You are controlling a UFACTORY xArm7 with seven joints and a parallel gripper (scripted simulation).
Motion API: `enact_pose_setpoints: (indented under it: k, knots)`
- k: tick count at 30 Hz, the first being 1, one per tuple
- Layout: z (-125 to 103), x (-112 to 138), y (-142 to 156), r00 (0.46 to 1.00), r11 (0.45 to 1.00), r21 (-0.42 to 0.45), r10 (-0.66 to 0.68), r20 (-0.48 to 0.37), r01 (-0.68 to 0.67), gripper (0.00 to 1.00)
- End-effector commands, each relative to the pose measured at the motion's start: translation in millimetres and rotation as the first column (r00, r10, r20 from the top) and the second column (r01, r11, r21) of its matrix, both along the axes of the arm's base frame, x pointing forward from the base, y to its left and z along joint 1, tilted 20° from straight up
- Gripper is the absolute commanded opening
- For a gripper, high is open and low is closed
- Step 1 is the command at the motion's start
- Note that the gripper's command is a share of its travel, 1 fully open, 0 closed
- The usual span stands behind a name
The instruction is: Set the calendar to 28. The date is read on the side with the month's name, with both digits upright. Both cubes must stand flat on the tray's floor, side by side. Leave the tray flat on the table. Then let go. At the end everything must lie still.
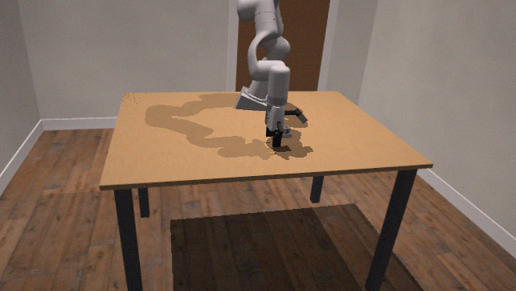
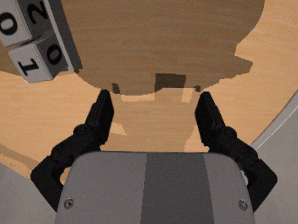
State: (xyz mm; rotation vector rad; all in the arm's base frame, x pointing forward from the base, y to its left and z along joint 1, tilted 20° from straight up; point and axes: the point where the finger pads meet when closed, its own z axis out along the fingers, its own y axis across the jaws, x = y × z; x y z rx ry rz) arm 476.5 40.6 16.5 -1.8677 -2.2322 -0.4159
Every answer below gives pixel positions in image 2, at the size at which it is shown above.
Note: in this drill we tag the grey calendar cube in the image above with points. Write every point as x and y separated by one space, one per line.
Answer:
22 20
40 59

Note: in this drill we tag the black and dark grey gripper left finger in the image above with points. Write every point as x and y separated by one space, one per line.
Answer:
86 138

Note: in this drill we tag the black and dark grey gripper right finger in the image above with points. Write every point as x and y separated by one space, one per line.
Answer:
261 179

